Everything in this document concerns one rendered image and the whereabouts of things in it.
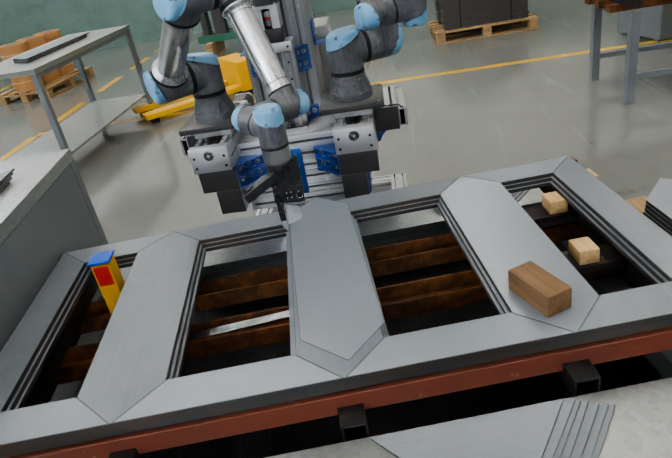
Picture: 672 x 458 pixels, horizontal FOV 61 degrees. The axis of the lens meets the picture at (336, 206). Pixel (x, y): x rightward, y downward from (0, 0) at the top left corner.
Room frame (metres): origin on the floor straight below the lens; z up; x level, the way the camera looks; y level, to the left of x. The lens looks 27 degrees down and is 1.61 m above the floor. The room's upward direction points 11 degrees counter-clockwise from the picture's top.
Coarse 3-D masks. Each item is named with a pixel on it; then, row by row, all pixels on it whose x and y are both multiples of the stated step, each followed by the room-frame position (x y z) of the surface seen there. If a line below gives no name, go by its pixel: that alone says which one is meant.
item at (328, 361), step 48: (240, 240) 1.44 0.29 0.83; (288, 240) 1.37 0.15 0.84; (624, 240) 1.08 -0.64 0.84; (192, 288) 1.22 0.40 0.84; (288, 288) 1.16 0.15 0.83; (48, 336) 1.13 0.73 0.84; (384, 336) 0.91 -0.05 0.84; (576, 336) 0.81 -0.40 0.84; (336, 384) 0.80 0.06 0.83; (96, 432) 0.79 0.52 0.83
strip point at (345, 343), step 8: (352, 328) 0.94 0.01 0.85; (360, 328) 0.93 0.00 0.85; (368, 328) 0.93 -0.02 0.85; (376, 328) 0.92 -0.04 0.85; (320, 336) 0.93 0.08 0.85; (328, 336) 0.93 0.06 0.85; (336, 336) 0.92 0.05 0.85; (344, 336) 0.92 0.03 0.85; (352, 336) 0.91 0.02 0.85; (360, 336) 0.91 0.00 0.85; (368, 336) 0.90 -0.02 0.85; (312, 344) 0.91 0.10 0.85; (320, 344) 0.91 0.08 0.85; (328, 344) 0.90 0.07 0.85; (336, 344) 0.90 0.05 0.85; (344, 344) 0.89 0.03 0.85; (352, 344) 0.89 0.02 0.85; (360, 344) 0.88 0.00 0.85; (336, 352) 0.87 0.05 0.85; (344, 352) 0.87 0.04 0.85; (352, 352) 0.86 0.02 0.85
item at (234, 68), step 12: (228, 60) 6.49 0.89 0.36; (240, 60) 6.36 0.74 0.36; (228, 72) 6.52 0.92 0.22; (240, 72) 6.26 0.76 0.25; (228, 84) 6.60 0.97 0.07; (240, 84) 6.29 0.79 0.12; (192, 96) 6.39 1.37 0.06; (132, 108) 6.18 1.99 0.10; (144, 108) 6.12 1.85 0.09; (168, 108) 5.87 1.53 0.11; (180, 108) 5.90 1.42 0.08; (156, 120) 5.81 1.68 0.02
